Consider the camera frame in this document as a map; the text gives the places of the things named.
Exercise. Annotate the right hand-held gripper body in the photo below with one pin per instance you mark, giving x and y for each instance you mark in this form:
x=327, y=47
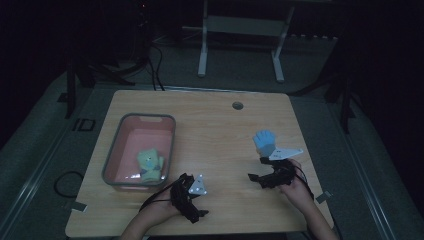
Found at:
x=283, y=170

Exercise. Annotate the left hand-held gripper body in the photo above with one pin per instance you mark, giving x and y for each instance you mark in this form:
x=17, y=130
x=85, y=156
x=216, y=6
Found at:
x=190, y=196

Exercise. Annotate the blue glove with grey cuff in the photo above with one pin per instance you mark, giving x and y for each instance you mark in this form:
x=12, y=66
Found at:
x=265, y=141

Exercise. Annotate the plain green mitten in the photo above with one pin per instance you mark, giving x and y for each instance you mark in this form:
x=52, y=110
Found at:
x=160, y=164

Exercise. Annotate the green mitten with face print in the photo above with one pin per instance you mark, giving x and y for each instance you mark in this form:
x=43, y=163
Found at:
x=149, y=165

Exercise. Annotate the pink basin with grey rim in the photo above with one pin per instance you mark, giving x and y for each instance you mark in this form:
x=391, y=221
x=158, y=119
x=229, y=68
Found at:
x=133, y=146

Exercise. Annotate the person's right hand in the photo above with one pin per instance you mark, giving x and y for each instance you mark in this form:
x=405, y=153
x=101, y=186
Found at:
x=298, y=190

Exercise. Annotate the person's left hand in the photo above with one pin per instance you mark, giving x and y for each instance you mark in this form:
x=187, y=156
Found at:
x=161, y=206

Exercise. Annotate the grey tape piece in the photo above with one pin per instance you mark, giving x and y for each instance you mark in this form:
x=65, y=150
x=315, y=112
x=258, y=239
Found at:
x=78, y=207
x=323, y=196

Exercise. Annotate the black metal stand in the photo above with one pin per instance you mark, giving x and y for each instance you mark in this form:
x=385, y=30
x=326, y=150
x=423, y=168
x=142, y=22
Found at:
x=340, y=90
x=86, y=73

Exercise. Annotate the white metal desk frame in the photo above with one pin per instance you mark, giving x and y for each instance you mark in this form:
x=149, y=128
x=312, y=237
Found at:
x=240, y=26

